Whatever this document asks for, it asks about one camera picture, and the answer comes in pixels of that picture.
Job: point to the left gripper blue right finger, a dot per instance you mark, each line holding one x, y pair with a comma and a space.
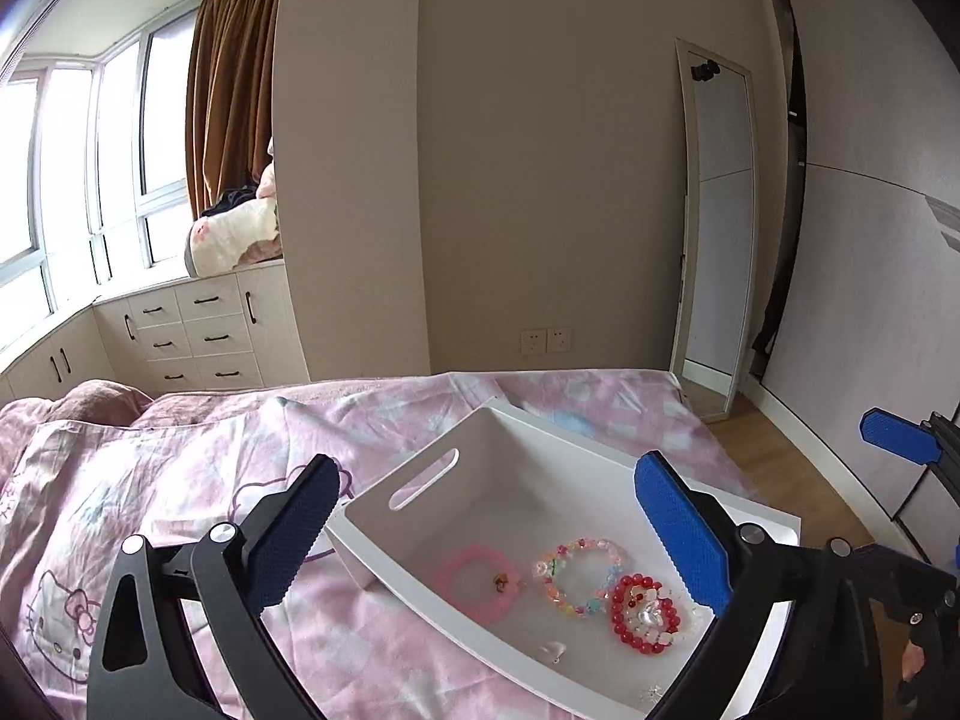
692, 528

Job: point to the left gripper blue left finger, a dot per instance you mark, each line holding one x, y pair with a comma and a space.
281, 530

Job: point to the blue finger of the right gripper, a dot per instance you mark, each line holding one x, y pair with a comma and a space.
900, 437

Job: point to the silver heart earring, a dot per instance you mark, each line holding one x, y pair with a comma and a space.
551, 652

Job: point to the white storage box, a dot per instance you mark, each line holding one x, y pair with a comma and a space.
507, 532

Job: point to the standing floor mirror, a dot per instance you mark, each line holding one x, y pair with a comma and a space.
719, 230

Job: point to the pink Hello Kitty duvet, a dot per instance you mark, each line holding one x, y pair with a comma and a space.
82, 473

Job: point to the white window cabinet drawers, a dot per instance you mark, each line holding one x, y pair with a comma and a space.
232, 332

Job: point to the pink pillow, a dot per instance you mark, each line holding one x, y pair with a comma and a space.
101, 402

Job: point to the folded cream pink blanket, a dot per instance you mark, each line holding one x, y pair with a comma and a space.
241, 229

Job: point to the brown curtain right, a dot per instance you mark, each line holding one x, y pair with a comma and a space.
229, 102

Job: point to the white wall socket pair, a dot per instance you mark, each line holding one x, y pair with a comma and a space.
545, 341

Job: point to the window with white frame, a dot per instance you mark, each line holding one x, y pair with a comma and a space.
93, 168

